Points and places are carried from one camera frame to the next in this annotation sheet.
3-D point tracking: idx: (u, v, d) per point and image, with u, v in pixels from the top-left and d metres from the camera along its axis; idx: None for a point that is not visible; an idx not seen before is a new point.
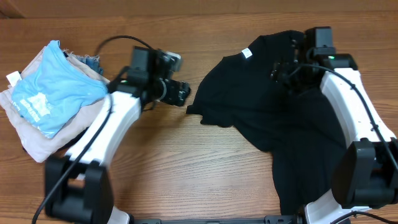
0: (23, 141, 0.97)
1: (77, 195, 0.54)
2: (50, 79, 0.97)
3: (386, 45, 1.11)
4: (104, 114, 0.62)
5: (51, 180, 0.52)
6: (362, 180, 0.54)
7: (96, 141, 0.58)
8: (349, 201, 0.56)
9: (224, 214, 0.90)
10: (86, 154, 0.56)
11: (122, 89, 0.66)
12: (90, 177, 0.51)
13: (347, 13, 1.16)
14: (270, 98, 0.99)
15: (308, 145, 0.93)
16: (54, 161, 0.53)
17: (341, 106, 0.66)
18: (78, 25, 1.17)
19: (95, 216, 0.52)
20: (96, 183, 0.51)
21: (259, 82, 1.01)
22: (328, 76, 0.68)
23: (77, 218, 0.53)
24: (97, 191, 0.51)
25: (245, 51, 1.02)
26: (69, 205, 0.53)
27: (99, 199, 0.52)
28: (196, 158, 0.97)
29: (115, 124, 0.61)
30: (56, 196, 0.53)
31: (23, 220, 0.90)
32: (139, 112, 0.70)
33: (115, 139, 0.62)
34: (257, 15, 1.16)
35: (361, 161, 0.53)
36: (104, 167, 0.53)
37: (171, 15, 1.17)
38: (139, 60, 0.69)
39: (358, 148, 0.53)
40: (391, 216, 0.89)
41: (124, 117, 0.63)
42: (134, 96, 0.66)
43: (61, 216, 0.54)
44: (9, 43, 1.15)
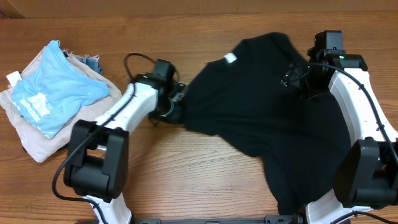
0: (23, 141, 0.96)
1: (96, 162, 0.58)
2: (51, 79, 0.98)
3: (386, 45, 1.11)
4: (127, 98, 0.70)
5: (77, 141, 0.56)
6: (365, 180, 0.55)
7: (119, 116, 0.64)
8: (350, 200, 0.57)
9: (224, 214, 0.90)
10: (109, 124, 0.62)
11: (143, 83, 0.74)
12: (114, 137, 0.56)
13: (347, 14, 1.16)
14: (269, 98, 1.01)
15: (308, 145, 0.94)
16: (81, 124, 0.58)
17: (347, 104, 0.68)
18: (78, 25, 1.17)
19: (112, 182, 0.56)
20: (120, 145, 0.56)
21: (257, 84, 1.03)
22: (337, 76, 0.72)
23: (95, 183, 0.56)
24: (118, 155, 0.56)
25: (229, 56, 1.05)
26: (89, 170, 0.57)
27: (118, 164, 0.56)
28: (196, 158, 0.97)
29: (135, 106, 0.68)
30: (77, 161, 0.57)
31: (24, 220, 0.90)
32: (156, 104, 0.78)
33: (133, 121, 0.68)
34: (257, 15, 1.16)
35: (365, 160, 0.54)
36: (126, 134, 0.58)
37: (171, 15, 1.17)
38: (160, 68, 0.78)
39: (362, 146, 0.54)
40: (391, 216, 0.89)
41: (143, 101, 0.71)
42: (153, 88, 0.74)
43: (80, 183, 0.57)
44: (9, 43, 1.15)
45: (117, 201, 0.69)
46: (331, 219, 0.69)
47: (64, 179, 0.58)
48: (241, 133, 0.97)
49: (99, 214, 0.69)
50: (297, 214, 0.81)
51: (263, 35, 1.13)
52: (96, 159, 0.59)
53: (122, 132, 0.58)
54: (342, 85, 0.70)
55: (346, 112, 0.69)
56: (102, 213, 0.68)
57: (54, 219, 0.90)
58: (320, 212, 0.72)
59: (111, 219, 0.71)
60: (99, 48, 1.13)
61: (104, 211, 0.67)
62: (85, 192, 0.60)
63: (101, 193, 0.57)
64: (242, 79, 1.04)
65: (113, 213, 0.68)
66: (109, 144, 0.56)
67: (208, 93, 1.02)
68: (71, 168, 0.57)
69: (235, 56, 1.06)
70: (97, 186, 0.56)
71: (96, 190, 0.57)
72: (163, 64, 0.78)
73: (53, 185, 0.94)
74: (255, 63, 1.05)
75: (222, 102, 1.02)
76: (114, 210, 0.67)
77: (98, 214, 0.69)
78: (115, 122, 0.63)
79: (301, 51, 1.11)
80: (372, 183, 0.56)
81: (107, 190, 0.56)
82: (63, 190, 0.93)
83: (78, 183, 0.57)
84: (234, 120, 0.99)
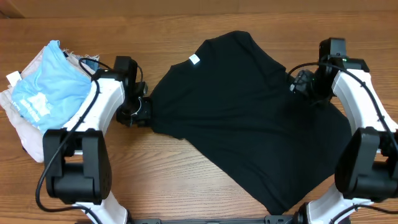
0: (23, 141, 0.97)
1: (76, 168, 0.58)
2: (50, 79, 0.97)
3: (387, 45, 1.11)
4: (93, 96, 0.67)
5: (50, 152, 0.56)
6: (366, 167, 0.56)
7: (89, 117, 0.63)
8: (350, 189, 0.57)
9: (223, 214, 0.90)
10: (80, 126, 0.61)
11: (106, 76, 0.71)
12: (87, 140, 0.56)
13: (347, 14, 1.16)
14: (270, 98, 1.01)
15: (308, 146, 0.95)
16: (50, 134, 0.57)
17: (350, 101, 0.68)
18: (78, 26, 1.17)
19: (97, 182, 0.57)
20: (95, 147, 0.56)
21: (257, 84, 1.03)
22: (339, 75, 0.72)
23: (80, 188, 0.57)
24: (96, 157, 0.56)
25: (193, 58, 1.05)
26: (71, 177, 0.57)
27: (98, 166, 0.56)
28: (196, 158, 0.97)
29: (105, 101, 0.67)
30: (55, 172, 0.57)
31: (24, 221, 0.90)
32: (124, 95, 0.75)
33: (104, 117, 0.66)
34: (257, 15, 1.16)
35: (365, 145, 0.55)
36: (98, 133, 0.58)
37: (171, 16, 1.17)
38: (122, 64, 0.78)
39: (363, 133, 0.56)
40: (391, 216, 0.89)
41: (111, 97, 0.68)
42: (117, 80, 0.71)
43: (64, 191, 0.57)
44: (9, 43, 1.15)
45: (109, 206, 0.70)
46: (331, 216, 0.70)
47: (49, 191, 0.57)
48: (241, 132, 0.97)
49: (93, 219, 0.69)
50: (298, 213, 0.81)
51: (263, 35, 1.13)
52: (75, 165, 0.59)
53: (95, 132, 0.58)
54: (344, 83, 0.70)
55: (348, 109, 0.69)
56: (96, 218, 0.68)
57: (53, 219, 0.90)
58: (320, 209, 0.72)
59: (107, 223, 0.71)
60: (99, 48, 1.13)
61: (97, 214, 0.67)
62: (74, 199, 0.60)
63: (89, 196, 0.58)
64: (241, 79, 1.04)
65: (107, 214, 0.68)
66: (83, 148, 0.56)
67: (208, 93, 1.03)
68: (53, 180, 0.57)
69: (199, 58, 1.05)
70: (82, 191, 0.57)
71: (82, 195, 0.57)
72: (125, 60, 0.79)
73: None
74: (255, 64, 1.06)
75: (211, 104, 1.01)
76: (106, 211, 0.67)
77: (92, 219, 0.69)
78: (86, 124, 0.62)
79: (301, 51, 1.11)
80: (372, 173, 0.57)
81: (95, 193, 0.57)
82: None
83: (61, 193, 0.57)
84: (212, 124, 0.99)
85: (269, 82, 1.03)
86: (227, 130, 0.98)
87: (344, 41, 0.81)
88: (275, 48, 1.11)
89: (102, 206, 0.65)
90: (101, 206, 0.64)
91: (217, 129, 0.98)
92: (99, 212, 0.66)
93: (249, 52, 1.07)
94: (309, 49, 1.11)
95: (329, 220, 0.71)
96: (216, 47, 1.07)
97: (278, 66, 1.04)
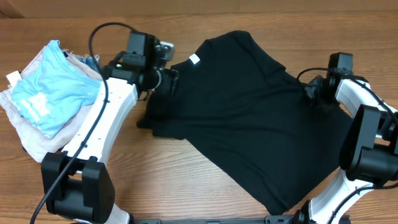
0: (23, 141, 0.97)
1: (76, 195, 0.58)
2: (50, 79, 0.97)
3: (387, 45, 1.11)
4: (101, 104, 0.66)
5: (51, 178, 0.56)
6: (368, 140, 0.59)
7: (91, 138, 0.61)
8: (352, 165, 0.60)
9: (224, 214, 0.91)
10: (82, 151, 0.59)
11: (118, 74, 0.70)
12: (88, 175, 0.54)
13: (347, 13, 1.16)
14: (270, 98, 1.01)
15: (308, 145, 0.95)
16: (50, 162, 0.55)
17: (353, 100, 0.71)
18: (78, 25, 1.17)
19: (97, 211, 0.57)
20: (94, 183, 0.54)
21: (256, 84, 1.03)
22: (342, 83, 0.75)
23: (80, 213, 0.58)
24: (95, 189, 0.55)
25: (193, 58, 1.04)
26: (71, 203, 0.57)
27: (96, 199, 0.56)
28: (196, 158, 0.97)
29: (109, 120, 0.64)
30: (56, 196, 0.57)
31: (24, 220, 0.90)
32: (137, 98, 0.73)
33: (109, 134, 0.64)
34: (257, 15, 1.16)
35: (367, 118, 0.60)
36: (101, 165, 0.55)
37: (171, 15, 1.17)
38: (136, 45, 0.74)
39: (365, 109, 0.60)
40: (391, 216, 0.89)
41: (120, 106, 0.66)
42: (129, 83, 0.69)
43: (65, 212, 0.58)
44: (9, 43, 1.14)
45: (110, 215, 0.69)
46: (333, 207, 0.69)
47: (49, 210, 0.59)
48: (241, 132, 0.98)
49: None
50: (300, 211, 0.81)
51: (263, 35, 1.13)
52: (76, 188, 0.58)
53: (96, 165, 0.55)
54: (347, 87, 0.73)
55: (351, 107, 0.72)
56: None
57: (54, 219, 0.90)
58: (323, 201, 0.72)
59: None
60: (99, 47, 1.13)
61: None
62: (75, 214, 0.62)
63: (89, 219, 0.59)
64: (240, 79, 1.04)
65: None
66: (83, 182, 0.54)
67: (207, 93, 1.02)
68: (53, 202, 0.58)
69: (199, 57, 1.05)
70: (83, 214, 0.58)
71: (82, 218, 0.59)
72: (139, 38, 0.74)
73: None
74: (254, 63, 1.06)
75: (210, 104, 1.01)
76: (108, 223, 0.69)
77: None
78: (88, 149, 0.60)
79: (301, 50, 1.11)
80: (375, 152, 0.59)
81: (94, 219, 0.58)
82: None
83: (63, 213, 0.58)
84: (211, 124, 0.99)
85: (269, 79, 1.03)
86: (227, 129, 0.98)
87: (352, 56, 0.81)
88: (275, 47, 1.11)
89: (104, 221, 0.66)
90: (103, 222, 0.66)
91: (217, 129, 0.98)
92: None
93: (249, 51, 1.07)
94: (310, 49, 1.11)
95: (332, 213, 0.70)
96: (215, 46, 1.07)
97: (278, 65, 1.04)
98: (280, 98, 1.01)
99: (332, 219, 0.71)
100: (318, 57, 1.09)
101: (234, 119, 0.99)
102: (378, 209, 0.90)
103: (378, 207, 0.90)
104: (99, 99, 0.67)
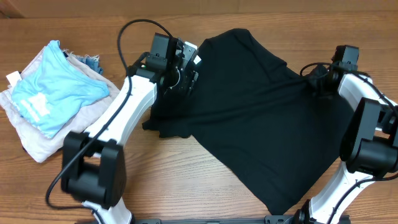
0: (23, 142, 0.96)
1: (91, 175, 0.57)
2: (50, 79, 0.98)
3: (387, 45, 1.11)
4: (124, 97, 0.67)
5: (70, 154, 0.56)
6: (369, 132, 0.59)
7: (113, 124, 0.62)
8: (352, 157, 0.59)
9: (223, 214, 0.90)
10: (103, 132, 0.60)
11: (142, 73, 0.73)
12: (108, 154, 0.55)
13: (347, 13, 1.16)
14: (270, 98, 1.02)
15: (308, 145, 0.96)
16: (72, 138, 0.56)
17: (355, 94, 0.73)
18: (78, 25, 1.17)
19: (109, 193, 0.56)
20: (113, 162, 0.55)
21: (255, 84, 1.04)
22: (346, 78, 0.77)
23: (92, 195, 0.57)
24: (112, 167, 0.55)
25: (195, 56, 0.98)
26: (85, 183, 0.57)
27: (112, 178, 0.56)
28: (196, 158, 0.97)
29: (132, 109, 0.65)
30: (71, 173, 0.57)
31: (24, 220, 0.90)
32: (155, 96, 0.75)
33: (130, 124, 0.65)
34: (257, 15, 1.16)
35: (369, 110, 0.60)
36: (120, 146, 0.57)
37: (171, 16, 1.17)
38: (160, 46, 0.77)
39: (366, 102, 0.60)
40: (391, 216, 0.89)
41: (141, 100, 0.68)
42: (152, 81, 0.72)
43: (77, 191, 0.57)
44: (9, 43, 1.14)
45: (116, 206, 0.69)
46: (333, 203, 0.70)
47: (62, 188, 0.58)
48: (241, 131, 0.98)
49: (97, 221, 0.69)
50: (300, 211, 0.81)
51: (263, 35, 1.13)
52: (91, 169, 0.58)
53: (115, 146, 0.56)
54: (349, 81, 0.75)
55: (353, 101, 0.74)
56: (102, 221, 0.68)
57: (54, 218, 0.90)
58: (323, 198, 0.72)
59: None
60: (99, 48, 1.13)
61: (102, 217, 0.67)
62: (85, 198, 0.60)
63: (99, 202, 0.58)
64: (240, 79, 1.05)
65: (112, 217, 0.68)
66: (102, 160, 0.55)
67: (207, 93, 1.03)
68: (68, 180, 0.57)
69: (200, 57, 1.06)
70: (94, 196, 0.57)
71: (93, 200, 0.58)
72: (163, 42, 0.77)
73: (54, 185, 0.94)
74: (254, 62, 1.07)
75: (211, 104, 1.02)
76: (112, 214, 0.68)
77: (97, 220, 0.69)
78: (109, 132, 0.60)
79: (301, 51, 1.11)
80: (375, 144, 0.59)
81: (105, 201, 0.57)
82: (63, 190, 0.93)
83: (75, 192, 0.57)
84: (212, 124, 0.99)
85: (268, 79, 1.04)
86: (227, 129, 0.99)
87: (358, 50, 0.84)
88: (275, 47, 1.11)
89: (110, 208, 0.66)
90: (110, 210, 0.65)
91: (218, 129, 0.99)
92: (106, 213, 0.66)
93: (249, 50, 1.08)
94: (310, 49, 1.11)
95: (333, 210, 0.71)
96: (215, 46, 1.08)
97: (278, 61, 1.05)
98: (280, 97, 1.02)
99: (333, 215, 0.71)
100: (318, 58, 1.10)
101: (234, 119, 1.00)
102: (378, 208, 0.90)
103: (377, 207, 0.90)
104: (122, 92, 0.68)
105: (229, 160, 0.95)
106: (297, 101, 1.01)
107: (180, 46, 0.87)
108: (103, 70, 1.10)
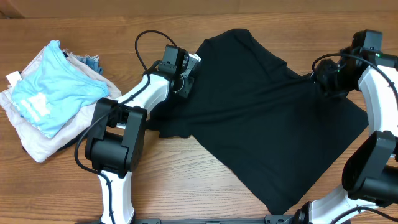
0: (23, 142, 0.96)
1: (115, 138, 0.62)
2: (51, 79, 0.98)
3: (386, 45, 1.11)
4: (142, 85, 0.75)
5: (99, 115, 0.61)
6: (374, 171, 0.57)
7: (137, 98, 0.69)
8: (356, 188, 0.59)
9: (223, 214, 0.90)
10: (129, 102, 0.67)
11: (157, 74, 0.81)
12: (134, 117, 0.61)
13: (347, 14, 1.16)
14: (270, 96, 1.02)
15: (308, 144, 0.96)
16: (104, 101, 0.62)
17: (373, 96, 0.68)
18: (78, 26, 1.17)
19: (131, 154, 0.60)
20: (138, 122, 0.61)
21: (255, 84, 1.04)
22: (369, 71, 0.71)
23: (115, 155, 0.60)
24: (137, 129, 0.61)
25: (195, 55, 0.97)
26: (111, 143, 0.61)
27: (137, 139, 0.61)
28: (196, 158, 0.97)
29: (151, 93, 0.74)
30: (99, 133, 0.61)
31: (23, 220, 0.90)
32: (166, 94, 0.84)
33: (147, 105, 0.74)
34: (257, 15, 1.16)
35: (378, 150, 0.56)
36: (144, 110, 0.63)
37: (171, 16, 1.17)
38: (171, 55, 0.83)
39: (379, 137, 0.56)
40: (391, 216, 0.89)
41: (157, 90, 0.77)
42: (166, 79, 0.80)
43: (101, 154, 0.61)
44: (9, 43, 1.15)
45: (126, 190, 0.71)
46: (333, 216, 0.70)
47: (86, 151, 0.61)
48: (240, 130, 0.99)
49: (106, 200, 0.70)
50: (300, 211, 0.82)
51: (263, 35, 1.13)
52: (114, 135, 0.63)
53: (141, 109, 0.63)
54: (372, 78, 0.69)
55: (369, 103, 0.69)
56: (111, 199, 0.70)
57: (53, 219, 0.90)
58: (323, 210, 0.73)
59: (116, 208, 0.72)
60: (99, 48, 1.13)
61: (113, 195, 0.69)
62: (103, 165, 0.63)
63: (119, 165, 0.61)
64: (240, 78, 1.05)
65: (122, 196, 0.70)
66: (128, 121, 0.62)
67: (206, 93, 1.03)
68: (94, 141, 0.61)
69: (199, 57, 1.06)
70: (115, 158, 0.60)
71: (114, 162, 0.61)
72: (175, 50, 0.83)
73: (53, 185, 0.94)
74: (253, 61, 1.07)
75: (211, 104, 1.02)
76: (122, 194, 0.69)
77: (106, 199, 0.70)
78: (134, 102, 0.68)
79: (301, 51, 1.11)
80: (380, 181, 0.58)
81: (125, 163, 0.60)
82: (63, 190, 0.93)
83: (99, 155, 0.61)
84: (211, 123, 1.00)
85: (268, 78, 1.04)
86: (226, 129, 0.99)
87: (382, 35, 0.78)
88: (275, 47, 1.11)
89: (123, 185, 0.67)
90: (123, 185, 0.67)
91: (217, 128, 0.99)
92: (118, 190, 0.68)
93: (249, 49, 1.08)
94: (309, 49, 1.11)
95: (331, 221, 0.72)
96: (215, 46, 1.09)
97: (278, 60, 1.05)
98: (281, 96, 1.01)
99: None
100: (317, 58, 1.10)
101: (234, 118, 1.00)
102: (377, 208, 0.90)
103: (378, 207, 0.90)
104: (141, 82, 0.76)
105: (229, 160, 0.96)
106: (297, 99, 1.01)
107: (186, 55, 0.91)
108: (104, 70, 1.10)
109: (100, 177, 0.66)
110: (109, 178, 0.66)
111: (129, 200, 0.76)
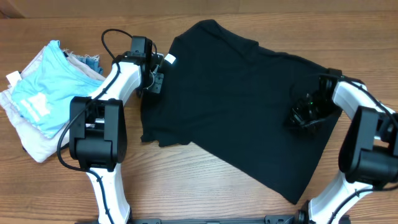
0: (23, 142, 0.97)
1: (97, 134, 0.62)
2: (50, 79, 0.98)
3: (387, 45, 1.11)
4: (114, 75, 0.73)
5: (73, 116, 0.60)
6: (367, 143, 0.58)
7: (110, 90, 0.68)
8: (352, 167, 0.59)
9: (224, 214, 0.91)
10: (102, 96, 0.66)
11: (126, 60, 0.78)
12: (110, 110, 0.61)
13: (347, 13, 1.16)
14: (260, 94, 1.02)
15: (307, 145, 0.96)
16: (77, 99, 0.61)
17: (351, 104, 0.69)
18: (78, 25, 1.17)
19: (115, 146, 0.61)
20: (116, 114, 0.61)
21: (252, 85, 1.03)
22: (339, 85, 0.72)
23: (100, 150, 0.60)
24: (115, 121, 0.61)
25: (168, 58, 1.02)
26: (93, 139, 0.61)
27: (117, 130, 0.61)
28: (196, 158, 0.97)
29: (124, 81, 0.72)
30: (79, 132, 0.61)
31: (24, 220, 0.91)
32: (141, 79, 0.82)
33: (123, 95, 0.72)
34: (257, 15, 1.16)
35: (365, 122, 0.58)
36: (119, 102, 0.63)
37: (171, 15, 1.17)
38: (138, 45, 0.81)
39: (364, 110, 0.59)
40: (391, 217, 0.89)
41: (130, 76, 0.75)
42: (136, 64, 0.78)
43: (86, 153, 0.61)
44: (9, 43, 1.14)
45: (118, 185, 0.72)
46: (333, 208, 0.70)
47: (71, 152, 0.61)
48: (234, 129, 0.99)
49: (100, 197, 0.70)
50: (299, 211, 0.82)
51: (263, 35, 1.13)
52: (96, 130, 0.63)
53: (116, 101, 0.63)
54: (344, 90, 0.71)
55: (349, 111, 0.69)
56: (104, 196, 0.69)
57: (54, 218, 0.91)
58: (323, 202, 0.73)
59: (112, 205, 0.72)
60: (99, 48, 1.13)
61: (106, 190, 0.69)
62: (91, 162, 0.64)
63: (106, 158, 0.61)
64: (227, 74, 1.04)
65: (114, 191, 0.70)
66: (106, 116, 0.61)
67: (203, 93, 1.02)
68: (76, 142, 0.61)
69: (192, 58, 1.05)
70: (102, 154, 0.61)
71: (101, 157, 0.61)
72: (141, 40, 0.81)
73: (53, 185, 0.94)
74: (242, 59, 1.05)
75: (208, 104, 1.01)
76: (115, 188, 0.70)
77: (99, 196, 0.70)
78: (107, 95, 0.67)
79: (301, 51, 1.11)
80: (374, 155, 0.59)
81: (112, 156, 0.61)
82: (64, 190, 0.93)
83: (84, 154, 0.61)
84: (209, 126, 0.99)
85: (262, 78, 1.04)
86: (225, 131, 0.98)
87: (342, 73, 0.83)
88: (275, 47, 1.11)
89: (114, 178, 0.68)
90: (114, 177, 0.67)
91: (209, 125, 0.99)
92: (110, 185, 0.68)
93: (220, 38, 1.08)
94: (309, 49, 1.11)
95: (331, 214, 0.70)
96: (187, 40, 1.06)
97: (269, 61, 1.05)
98: (267, 92, 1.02)
99: (331, 220, 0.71)
100: (317, 58, 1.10)
101: (226, 116, 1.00)
102: (378, 209, 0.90)
103: (378, 207, 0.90)
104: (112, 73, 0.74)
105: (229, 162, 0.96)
106: (283, 96, 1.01)
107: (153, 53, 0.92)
108: (104, 70, 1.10)
109: (89, 174, 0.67)
110: (99, 174, 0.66)
111: (123, 195, 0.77)
